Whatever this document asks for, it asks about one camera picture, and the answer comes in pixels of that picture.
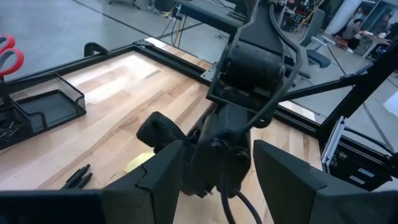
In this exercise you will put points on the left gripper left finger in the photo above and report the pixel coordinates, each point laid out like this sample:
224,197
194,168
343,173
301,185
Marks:
155,193

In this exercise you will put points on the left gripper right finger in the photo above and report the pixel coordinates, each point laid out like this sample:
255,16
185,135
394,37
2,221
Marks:
295,193

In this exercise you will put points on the yellow sticky note pad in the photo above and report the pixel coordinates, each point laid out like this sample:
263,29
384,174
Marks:
138,163

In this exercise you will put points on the black pen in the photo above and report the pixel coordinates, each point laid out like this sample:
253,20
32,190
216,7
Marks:
76,175
84,180

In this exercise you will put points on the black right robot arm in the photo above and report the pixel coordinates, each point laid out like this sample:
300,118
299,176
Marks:
248,62

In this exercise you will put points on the black mesh desk organizer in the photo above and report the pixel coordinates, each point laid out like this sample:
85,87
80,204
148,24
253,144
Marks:
62,116

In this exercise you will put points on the grey office chair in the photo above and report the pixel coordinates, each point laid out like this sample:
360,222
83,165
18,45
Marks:
318,57

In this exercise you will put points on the grey side desk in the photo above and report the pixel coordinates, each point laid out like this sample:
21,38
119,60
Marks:
211,14

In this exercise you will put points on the person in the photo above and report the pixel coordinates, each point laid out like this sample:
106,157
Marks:
385,23
353,31

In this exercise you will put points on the white pillar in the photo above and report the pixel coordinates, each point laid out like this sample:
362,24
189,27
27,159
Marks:
343,15

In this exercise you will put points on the silver aluminium bracket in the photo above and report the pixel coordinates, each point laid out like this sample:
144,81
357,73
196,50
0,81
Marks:
332,140

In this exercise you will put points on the black aluminium table frame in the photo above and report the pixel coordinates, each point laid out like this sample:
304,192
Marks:
174,63

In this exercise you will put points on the black frame clamp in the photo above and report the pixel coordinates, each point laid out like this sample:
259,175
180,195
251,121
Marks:
90,46

